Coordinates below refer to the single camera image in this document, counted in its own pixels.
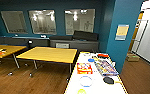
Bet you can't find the small yellow bowl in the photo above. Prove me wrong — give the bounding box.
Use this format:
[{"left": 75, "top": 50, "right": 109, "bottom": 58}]
[{"left": 76, "top": 88, "right": 88, "bottom": 94}]

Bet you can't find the grey white sofa cushion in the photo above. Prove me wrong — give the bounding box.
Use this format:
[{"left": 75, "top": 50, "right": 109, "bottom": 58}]
[{"left": 55, "top": 42, "right": 70, "bottom": 50}]

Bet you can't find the dark grey sofa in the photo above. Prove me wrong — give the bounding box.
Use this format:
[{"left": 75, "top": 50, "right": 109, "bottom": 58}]
[{"left": 49, "top": 30, "right": 100, "bottom": 53}]

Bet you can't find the small blue disc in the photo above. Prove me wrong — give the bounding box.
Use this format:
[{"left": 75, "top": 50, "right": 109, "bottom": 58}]
[{"left": 87, "top": 58, "right": 96, "bottom": 63}]

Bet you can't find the orange red game box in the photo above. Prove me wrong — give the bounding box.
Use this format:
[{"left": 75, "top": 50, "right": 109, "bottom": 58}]
[{"left": 76, "top": 62, "right": 94, "bottom": 75}]

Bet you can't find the interior glass window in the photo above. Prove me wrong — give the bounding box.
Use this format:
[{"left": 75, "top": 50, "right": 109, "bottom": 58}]
[
  {"left": 64, "top": 8, "right": 96, "bottom": 36},
  {"left": 0, "top": 10, "right": 29, "bottom": 34},
  {"left": 28, "top": 9, "right": 58, "bottom": 35}
]

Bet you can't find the wooden rectangular table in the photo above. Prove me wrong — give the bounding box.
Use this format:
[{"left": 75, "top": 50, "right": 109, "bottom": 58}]
[
  {"left": 0, "top": 44, "right": 28, "bottom": 69},
  {"left": 15, "top": 46, "right": 79, "bottom": 78}
]

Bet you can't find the flat red item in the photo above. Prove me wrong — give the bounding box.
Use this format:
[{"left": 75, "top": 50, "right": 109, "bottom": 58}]
[{"left": 96, "top": 53, "right": 110, "bottom": 59}]

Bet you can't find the clear bowl blue rim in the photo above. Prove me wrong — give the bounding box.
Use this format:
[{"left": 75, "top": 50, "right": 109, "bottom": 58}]
[{"left": 78, "top": 75, "right": 95, "bottom": 88}]

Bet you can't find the blue board game box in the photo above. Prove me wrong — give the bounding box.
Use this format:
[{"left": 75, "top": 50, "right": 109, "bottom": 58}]
[{"left": 93, "top": 56, "right": 120, "bottom": 77}]

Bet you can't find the small black item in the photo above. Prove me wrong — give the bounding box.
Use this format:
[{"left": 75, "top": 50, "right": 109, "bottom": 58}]
[{"left": 103, "top": 76, "right": 115, "bottom": 85}]

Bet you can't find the yellow air hockey table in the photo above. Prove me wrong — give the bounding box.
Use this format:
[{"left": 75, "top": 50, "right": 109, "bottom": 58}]
[{"left": 63, "top": 50, "right": 129, "bottom": 94}]

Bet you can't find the yellow pillar poster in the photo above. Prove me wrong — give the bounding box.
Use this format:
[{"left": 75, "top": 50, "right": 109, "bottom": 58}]
[{"left": 115, "top": 24, "right": 130, "bottom": 41}]

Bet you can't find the long dark bench sofa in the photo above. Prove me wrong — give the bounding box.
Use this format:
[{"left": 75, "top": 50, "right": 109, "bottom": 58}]
[{"left": 0, "top": 35, "right": 51, "bottom": 48}]

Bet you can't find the brown cardboard box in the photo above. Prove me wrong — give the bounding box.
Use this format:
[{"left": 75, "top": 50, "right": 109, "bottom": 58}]
[{"left": 126, "top": 53, "right": 141, "bottom": 63}]

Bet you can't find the small white ring bowl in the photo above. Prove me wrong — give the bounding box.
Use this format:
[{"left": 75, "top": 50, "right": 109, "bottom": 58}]
[{"left": 81, "top": 51, "right": 92, "bottom": 57}]

